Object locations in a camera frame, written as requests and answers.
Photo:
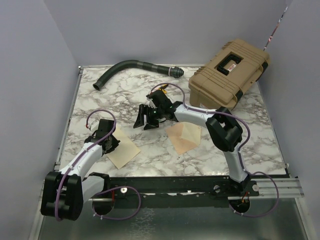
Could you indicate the aluminium rail frame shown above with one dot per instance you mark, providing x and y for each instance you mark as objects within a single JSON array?
[{"x": 275, "y": 214}]

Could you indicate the small yellow black tool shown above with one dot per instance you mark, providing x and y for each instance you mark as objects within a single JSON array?
[{"x": 163, "y": 88}]

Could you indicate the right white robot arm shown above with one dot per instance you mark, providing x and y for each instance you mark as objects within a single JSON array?
[{"x": 223, "y": 128}]

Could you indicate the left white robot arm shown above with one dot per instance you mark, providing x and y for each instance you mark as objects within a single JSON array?
[{"x": 66, "y": 191}]

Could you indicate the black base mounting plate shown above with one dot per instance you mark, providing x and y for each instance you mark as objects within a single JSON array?
[{"x": 171, "y": 192}]

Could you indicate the pink tan envelope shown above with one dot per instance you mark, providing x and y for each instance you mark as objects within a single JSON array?
[{"x": 184, "y": 136}]

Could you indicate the tan plastic toolbox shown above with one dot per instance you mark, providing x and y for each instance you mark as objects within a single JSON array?
[{"x": 225, "y": 79}]

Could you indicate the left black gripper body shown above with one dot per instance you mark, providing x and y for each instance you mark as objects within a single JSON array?
[{"x": 114, "y": 144}]

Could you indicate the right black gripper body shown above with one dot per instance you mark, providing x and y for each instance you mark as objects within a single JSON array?
[{"x": 156, "y": 113}]

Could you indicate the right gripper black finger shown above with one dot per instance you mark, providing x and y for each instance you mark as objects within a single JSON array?
[
  {"x": 140, "y": 120},
  {"x": 151, "y": 123}
]

